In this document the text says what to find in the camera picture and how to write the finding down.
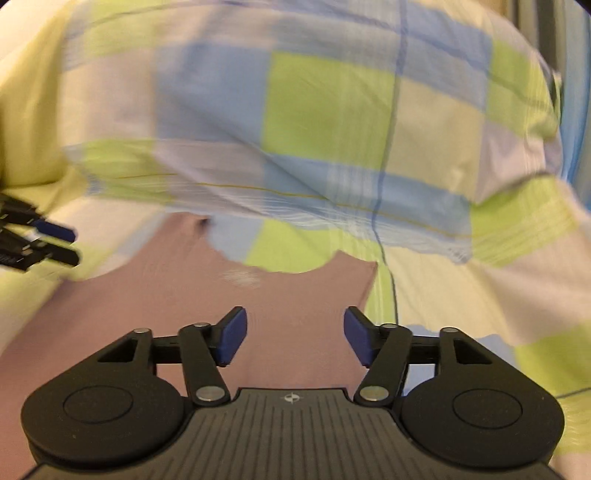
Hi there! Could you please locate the plaid pillow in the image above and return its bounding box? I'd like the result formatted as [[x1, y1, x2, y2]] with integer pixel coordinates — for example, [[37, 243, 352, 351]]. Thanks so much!
[[59, 1, 562, 262]]

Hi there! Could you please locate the mauve pink garment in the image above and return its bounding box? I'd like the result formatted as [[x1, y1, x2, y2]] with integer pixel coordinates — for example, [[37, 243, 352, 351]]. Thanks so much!
[[1, 213, 378, 479]]

